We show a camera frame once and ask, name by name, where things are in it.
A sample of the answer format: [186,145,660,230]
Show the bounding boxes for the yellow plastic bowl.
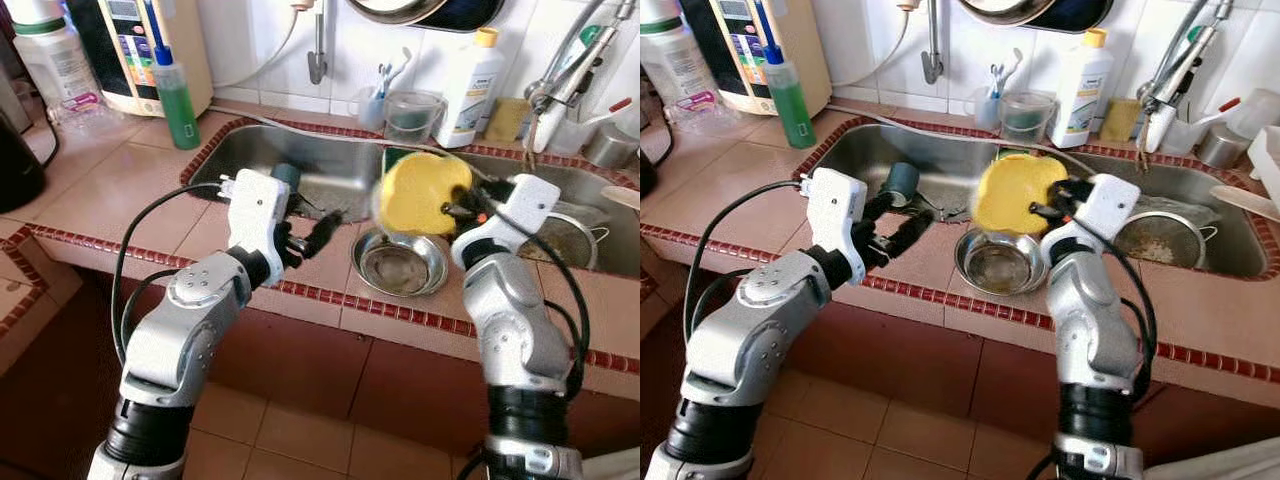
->
[972,152,1071,239]
[375,150,476,239]

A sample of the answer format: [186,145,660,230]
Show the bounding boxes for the stainless steel bowl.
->
[350,225,451,298]
[953,227,1049,297]

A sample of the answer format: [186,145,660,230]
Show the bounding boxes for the stainless steel sink basin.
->
[385,145,640,281]
[183,118,391,223]
[800,115,1001,223]
[1000,145,1280,281]

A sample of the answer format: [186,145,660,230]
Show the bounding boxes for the steel mesh strainer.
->
[1113,205,1221,269]
[520,205,611,271]

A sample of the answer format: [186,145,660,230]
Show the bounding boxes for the yellow sponge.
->
[485,97,531,143]
[1098,97,1143,143]

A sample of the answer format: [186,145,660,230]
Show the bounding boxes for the chrome sink faucet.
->
[522,0,640,154]
[1135,0,1236,154]

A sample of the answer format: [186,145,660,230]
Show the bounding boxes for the brown cabinet door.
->
[790,290,986,421]
[965,340,1076,451]
[190,290,366,421]
[345,335,501,461]

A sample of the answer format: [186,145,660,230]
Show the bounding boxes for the white detergent bottle yellow cap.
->
[1050,27,1116,149]
[437,27,506,149]

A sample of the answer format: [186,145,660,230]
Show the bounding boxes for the clear toothbrush cup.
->
[357,85,391,131]
[970,85,1004,131]

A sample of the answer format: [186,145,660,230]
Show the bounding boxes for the green dish soap bottle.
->
[150,42,201,151]
[762,42,816,151]

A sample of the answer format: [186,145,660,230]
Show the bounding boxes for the steel cup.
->
[1195,122,1253,171]
[585,122,640,171]

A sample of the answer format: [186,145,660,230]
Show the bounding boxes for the beige water ionizer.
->
[70,0,214,118]
[690,0,833,116]

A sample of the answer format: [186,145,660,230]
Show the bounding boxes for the hanging steel wok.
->
[958,0,1116,34]
[345,0,506,34]

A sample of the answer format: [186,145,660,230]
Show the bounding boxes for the white dish rack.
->
[1250,125,1280,201]

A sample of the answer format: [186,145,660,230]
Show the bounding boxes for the clear canister green-ringed lid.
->
[5,0,101,126]
[640,0,723,126]

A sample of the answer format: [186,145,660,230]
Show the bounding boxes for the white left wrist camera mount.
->
[222,168,293,286]
[800,167,869,286]

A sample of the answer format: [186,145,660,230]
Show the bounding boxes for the clear plastic handled container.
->
[385,90,446,143]
[1000,90,1058,143]

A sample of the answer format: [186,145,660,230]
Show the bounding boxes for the grey wall tap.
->
[307,0,329,86]
[921,0,944,86]

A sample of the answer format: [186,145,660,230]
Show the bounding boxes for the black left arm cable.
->
[682,178,806,346]
[112,180,229,366]

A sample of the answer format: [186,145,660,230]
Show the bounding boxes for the white power cord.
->
[832,0,926,89]
[213,0,316,91]

